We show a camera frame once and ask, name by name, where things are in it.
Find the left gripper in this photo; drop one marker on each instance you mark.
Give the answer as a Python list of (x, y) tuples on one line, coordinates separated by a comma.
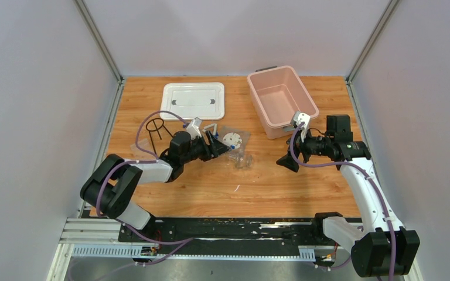
[(215, 148)]

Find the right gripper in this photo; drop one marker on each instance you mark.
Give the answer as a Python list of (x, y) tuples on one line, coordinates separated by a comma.
[(287, 161)]

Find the glass flask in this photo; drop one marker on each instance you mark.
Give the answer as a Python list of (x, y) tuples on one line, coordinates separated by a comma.
[(242, 160)]

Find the white clay triangle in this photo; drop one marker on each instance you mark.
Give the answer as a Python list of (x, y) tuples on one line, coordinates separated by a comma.
[(212, 129)]

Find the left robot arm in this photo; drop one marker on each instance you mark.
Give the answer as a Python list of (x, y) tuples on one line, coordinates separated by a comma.
[(111, 186)]

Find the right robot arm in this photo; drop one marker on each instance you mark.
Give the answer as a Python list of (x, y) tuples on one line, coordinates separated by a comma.
[(383, 247)]

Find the white plastic lid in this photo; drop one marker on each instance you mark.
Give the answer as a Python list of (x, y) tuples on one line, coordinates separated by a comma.
[(189, 100)]

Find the black metal tripod stand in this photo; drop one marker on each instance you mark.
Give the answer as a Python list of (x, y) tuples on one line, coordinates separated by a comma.
[(156, 126)]

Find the pink plastic bin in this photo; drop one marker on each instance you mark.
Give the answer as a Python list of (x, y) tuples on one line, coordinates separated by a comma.
[(277, 94)]

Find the clear test tube rack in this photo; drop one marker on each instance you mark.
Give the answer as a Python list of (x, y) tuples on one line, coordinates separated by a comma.
[(141, 146)]

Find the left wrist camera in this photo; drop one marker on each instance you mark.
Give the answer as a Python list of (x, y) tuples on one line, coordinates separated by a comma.
[(193, 128)]

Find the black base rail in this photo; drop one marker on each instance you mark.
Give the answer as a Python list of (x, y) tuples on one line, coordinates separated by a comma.
[(252, 236)]

